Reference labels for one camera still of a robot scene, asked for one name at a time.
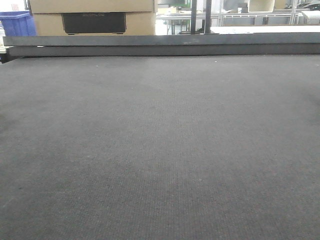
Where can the dark grey table mat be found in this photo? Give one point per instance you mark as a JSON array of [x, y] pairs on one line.
[[160, 148]]

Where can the upper cardboard box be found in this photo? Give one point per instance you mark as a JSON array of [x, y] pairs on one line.
[[91, 6]]

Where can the black vertical post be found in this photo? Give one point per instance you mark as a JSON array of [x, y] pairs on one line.
[[193, 17], [208, 10]]

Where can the dark grey lower board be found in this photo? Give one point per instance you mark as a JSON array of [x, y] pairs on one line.
[[166, 51]]

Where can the black vertical post right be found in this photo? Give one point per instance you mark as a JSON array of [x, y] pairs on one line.
[[208, 10]]

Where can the beige open box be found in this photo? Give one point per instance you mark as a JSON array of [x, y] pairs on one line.
[[261, 6]]

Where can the dark grey board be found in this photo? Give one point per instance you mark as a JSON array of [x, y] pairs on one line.
[[166, 51], [164, 40]]

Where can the cardboard box with black window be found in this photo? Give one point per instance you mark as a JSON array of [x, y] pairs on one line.
[[95, 24]]

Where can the black vertical post left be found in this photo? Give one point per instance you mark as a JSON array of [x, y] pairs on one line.
[[193, 17]]

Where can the blue plastic crate background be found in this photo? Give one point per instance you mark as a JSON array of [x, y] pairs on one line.
[[18, 23]]

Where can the dark grey upper board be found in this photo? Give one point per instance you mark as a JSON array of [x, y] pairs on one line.
[[164, 40]]

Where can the white table top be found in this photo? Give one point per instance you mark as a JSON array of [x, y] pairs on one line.
[[224, 30]]

